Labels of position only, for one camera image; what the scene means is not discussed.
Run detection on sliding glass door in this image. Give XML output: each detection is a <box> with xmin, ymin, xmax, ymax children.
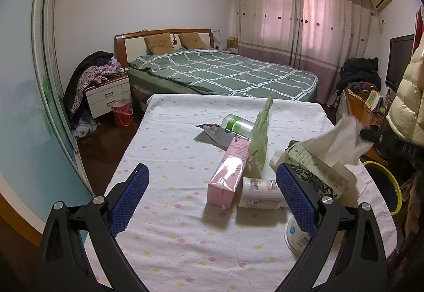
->
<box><xmin>31</xmin><ymin>0</ymin><xmax>80</xmax><ymax>155</ymax></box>

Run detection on book on stand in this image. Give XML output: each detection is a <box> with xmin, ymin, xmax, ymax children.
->
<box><xmin>364</xmin><ymin>90</ymin><xmax>381</xmax><ymax>112</ymax></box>

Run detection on pile of clothes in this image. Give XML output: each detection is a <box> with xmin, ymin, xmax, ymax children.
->
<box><xmin>63</xmin><ymin>51</ymin><xmax>128</xmax><ymax>114</ymax></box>

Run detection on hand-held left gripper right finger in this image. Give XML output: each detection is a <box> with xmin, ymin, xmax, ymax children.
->
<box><xmin>276</xmin><ymin>163</ymin><xmax>388</xmax><ymax>292</ymax></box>

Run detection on pink milk carton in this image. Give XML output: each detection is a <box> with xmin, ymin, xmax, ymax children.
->
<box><xmin>207</xmin><ymin>140</ymin><xmax>250</xmax><ymax>208</ymax></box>

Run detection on green checked blanket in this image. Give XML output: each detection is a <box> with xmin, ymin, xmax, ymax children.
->
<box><xmin>129</xmin><ymin>47</ymin><xmax>319</xmax><ymax>97</ymax></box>

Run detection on blue and white snack wrapper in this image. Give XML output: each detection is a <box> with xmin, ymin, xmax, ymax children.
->
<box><xmin>195</xmin><ymin>123</ymin><xmax>239</xmax><ymax>148</ymax></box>

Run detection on leaf patterned carton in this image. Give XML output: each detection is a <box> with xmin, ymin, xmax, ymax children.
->
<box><xmin>286</xmin><ymin>141</ymin><xmax>350</xmax><ymax>201</ymax></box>

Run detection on white bottle with barcode label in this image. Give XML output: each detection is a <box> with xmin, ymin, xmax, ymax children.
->
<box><xmin>238</xmin><ymin>177</ymin><xmax>289</xmax><ymax>208</ymax></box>

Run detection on white tissue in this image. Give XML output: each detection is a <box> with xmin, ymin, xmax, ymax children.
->
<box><xmin>305</xmin><ymin>113</ymin><xmax>374</xmax><ymax>168</ymax></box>

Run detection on red bucket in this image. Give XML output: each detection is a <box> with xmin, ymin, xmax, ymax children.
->
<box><xmin>111</xmin><ymin>99</ymin><xmax>135</xmax><ymax>128</ymax></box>

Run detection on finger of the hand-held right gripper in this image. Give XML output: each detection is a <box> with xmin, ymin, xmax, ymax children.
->
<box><xmin>359</xmin><ymin>126</ymin><xmax>385</xmax><ymax>144</ymax></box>

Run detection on green plastic bag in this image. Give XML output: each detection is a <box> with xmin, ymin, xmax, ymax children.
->
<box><xmin>248</xmin><ymin>92</ymin><xmax>275</xmax><ymax>171</ymax></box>

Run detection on white nightstand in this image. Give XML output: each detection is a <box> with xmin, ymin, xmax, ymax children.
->
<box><xmin>84</xmin><ymin>75</ymin><xmax>132</xmax><ymax>119</ymax></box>

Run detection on pink curtain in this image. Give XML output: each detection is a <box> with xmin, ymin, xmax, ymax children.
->
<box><xmin>235</xmin><ymin>0</ymin><xmax>303</xmax><ymax>68</ymax></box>
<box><xmin>300</xmin><ymin>0</ymin><xmax>372</xmax><ymax>105</ymax></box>

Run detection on dark clothes pile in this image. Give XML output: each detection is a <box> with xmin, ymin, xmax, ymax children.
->
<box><xmin>336</xmin><ymin>57</ymin><xmax>381</xmax><ymax>97</ymax></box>

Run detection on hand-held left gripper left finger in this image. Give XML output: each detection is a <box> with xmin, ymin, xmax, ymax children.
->
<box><xmin>40</xmin><ymin>163</ymin><xmax>150</xmax><ymax>292</ymax></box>

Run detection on brown pillow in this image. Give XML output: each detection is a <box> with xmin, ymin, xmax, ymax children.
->
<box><xmin>144</xmin><ymin>33</ymin><xmax>175</xmax><ymax>55</ymax></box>
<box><xmin>178</xmin><ymin>32</ymin><xmax>209</xmax><ymax>49</ymax></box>

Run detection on clear bottle with green label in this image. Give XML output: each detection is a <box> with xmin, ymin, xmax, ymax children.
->
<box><xmin>221</xmin><ymin>114</ymin><xmax>255</xmax><ymax>140</ymax></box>

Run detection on wooden desk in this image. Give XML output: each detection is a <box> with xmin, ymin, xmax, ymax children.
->
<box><xmin>343</xmin><ymin>88</ymin><xmax>381</xmax><ymax>130</ymax></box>

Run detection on cream puffer jacket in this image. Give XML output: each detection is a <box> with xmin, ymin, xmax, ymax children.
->
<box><xmin>386</xmin><ymin>47</ymin><xmax>424</xmax><ymax>143</ymax></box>

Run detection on yellow rimmed trash bin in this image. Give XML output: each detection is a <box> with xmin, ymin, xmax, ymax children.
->
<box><xmin>363</xmin><ymin>161</ymin><xmax>403</xmax><ymax>216</ymax></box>

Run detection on black television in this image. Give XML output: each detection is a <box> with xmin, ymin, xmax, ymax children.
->
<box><xmin>385</xmin><ymin>34</ymin><xmax>415</xmax><ymax>92</ymax></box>

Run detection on wooden bed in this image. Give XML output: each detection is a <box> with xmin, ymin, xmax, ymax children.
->
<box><xmin>114</xmin><ymin>28</ymin><xmax>320</xmax><ymax>110</ymax></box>

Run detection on dotted white tablecloth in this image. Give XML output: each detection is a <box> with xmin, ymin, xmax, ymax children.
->
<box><xmin>84</xmin><ymin>93</ymin><xmax>398</xmax><ymax>292</ymax></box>

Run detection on plastic bags on floor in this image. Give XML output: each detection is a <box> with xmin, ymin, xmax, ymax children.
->
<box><xmin>73</xmin><ymin>113</ymin><xmax>98</xmax><ymax>138</ymax></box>

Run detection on cream plastic bottle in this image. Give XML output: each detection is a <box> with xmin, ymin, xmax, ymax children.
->
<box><xmin>331</xmin><ymin>161</ymin><xmax>365</xmax><ymax>206</ymax></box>

